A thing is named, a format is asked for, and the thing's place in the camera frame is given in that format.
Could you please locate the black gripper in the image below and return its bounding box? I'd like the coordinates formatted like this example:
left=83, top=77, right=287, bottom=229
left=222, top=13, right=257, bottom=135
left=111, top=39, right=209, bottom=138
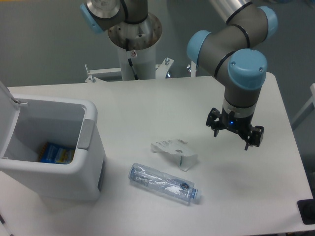
left=206, top=105, right=264, bottom=150

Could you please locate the crushed white paper carton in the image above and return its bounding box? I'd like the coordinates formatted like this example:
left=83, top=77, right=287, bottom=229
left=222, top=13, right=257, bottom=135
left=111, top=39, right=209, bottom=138
left=151, top=139, right=198, bottom=172

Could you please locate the crushed clear plastic bottle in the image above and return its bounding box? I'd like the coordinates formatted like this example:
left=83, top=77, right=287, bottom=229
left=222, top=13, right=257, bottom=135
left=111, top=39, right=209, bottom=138
left=128, top=163, right=201, bottom=204

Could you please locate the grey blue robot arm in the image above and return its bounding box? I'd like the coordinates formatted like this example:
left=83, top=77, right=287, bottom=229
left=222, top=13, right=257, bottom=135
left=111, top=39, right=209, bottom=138
left=80, top=0, right=278, bottom=147

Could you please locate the white trash can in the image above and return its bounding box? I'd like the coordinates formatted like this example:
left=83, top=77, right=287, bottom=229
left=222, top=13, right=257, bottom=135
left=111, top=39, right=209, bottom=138
left=0, top=92, right=105, bottom=201

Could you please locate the white trash can lid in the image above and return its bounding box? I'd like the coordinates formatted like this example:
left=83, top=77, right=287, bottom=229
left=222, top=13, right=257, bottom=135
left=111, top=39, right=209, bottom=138
left=0, top=82, right=27, bottom=157

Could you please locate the black clamp at table edge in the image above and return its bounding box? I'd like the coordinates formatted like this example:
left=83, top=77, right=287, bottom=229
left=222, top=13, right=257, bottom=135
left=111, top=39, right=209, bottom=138
left=297, top=199, right=315, bottom=225

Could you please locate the blue snack package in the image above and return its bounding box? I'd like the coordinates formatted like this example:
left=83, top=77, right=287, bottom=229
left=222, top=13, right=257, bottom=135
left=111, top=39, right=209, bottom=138
left=38, top=142, right=75, bottom=164

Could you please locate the white frame at right edge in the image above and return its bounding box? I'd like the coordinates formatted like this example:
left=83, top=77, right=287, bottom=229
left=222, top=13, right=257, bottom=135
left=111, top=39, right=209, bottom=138
left=291, top=83, right=315, bottom=130

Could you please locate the white metal base frame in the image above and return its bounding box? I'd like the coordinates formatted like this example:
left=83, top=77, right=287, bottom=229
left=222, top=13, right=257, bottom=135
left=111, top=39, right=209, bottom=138
left=85, top=58, right=176, bottom=83

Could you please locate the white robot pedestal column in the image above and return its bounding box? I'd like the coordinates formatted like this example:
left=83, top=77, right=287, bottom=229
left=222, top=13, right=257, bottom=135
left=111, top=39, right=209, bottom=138
left=108, top=13, right=162, bottom=68

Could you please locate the black cable on pedestal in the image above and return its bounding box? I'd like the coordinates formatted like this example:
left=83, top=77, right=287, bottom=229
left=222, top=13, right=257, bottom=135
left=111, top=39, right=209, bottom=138
left=125, top=38, right=139, bottom=81

